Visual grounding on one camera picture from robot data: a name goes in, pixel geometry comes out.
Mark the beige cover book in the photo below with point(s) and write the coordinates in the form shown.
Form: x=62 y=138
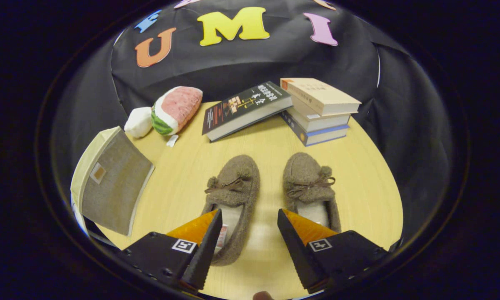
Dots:
x=316 y=93

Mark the white cover book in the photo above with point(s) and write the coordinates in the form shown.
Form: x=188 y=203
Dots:
x=321 y=121

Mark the grey fabric storage box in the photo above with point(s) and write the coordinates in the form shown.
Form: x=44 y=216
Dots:
x=116 y=183

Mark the watermelon slice plush toy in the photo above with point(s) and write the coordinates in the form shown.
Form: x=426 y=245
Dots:
x=177 y=108

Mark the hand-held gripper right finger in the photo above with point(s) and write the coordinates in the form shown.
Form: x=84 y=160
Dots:
x=298 y=254

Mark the brown fuzzy slipper shoe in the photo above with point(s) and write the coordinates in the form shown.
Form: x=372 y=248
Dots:
x=304 y=171
x=237 y=175

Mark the white plush toy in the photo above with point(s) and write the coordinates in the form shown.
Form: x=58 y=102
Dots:
x=138 y=122

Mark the black cover book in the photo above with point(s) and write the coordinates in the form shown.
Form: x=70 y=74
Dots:
x=241 y=108

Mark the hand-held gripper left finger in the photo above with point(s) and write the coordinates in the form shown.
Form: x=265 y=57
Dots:
x=204 y=250

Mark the blue cover book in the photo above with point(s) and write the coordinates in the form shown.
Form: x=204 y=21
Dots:
x=321 y=135

